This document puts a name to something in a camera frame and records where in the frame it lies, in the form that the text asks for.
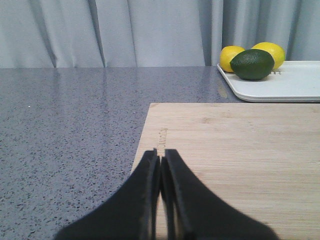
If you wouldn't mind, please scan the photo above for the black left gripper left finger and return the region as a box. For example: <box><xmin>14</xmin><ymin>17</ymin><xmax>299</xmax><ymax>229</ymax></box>
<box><xmin>55</xmin><ymin>149</ymin><xmax>160</xmax><ymax>240</ymax></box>

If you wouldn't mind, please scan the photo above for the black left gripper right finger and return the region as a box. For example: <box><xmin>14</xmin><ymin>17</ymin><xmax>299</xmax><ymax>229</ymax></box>
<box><xmin>161</xmin><ymin>149</ymin><xmax>278</xmax><ymax>240</ymax></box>

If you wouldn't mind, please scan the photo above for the white rectangular tray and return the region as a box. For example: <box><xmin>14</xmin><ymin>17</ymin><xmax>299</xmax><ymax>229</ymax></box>
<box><xmin>217</xmin><ymin>61</ymin><xmax>320</xmax><ymax>103</ymax></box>

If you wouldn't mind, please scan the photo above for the wooden cutting board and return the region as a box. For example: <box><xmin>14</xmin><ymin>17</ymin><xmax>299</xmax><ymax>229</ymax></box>
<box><xmin>133</xmin><ymin>103</ymin><xmax>320</xmax><ymax>240</ymax></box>

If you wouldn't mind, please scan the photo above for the green lime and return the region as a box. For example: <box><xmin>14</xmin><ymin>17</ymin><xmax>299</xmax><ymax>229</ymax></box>
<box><xmin>230</xmin><ymin>49</ymin><xmax>275</xmax><ymax>81</ymax></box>

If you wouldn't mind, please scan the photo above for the left yellow lemon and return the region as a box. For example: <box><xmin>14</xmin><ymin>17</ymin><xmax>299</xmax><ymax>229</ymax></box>
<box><xmin>219</xmin><ymin>45</ymin><xmax>246</xmax><ymax>73</ymax></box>

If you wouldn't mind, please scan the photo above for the yellow lemon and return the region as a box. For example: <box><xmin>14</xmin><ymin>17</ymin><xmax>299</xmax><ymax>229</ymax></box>
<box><xmin>251</xmin><ymin>42</ymin><xmax>286</xmax><ymax>70</ymax></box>
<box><xmin>219</xmin><ymin>45</ymin><xmax>246</xmax><ymax>73</ymax></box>

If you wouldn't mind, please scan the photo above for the right yellow lemon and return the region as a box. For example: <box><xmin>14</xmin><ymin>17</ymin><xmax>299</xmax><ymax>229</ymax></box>
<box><xmin>251</xmin><ymin>42</ymin><xmax>286</xmax><ymax>70</ymax></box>

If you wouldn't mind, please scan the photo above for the grey curtain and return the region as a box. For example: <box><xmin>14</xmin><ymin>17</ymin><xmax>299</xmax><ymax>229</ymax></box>
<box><xmin>0</xmin><ymin>0</ymin><xmax>320</xmax><ymax>68</ymax></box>

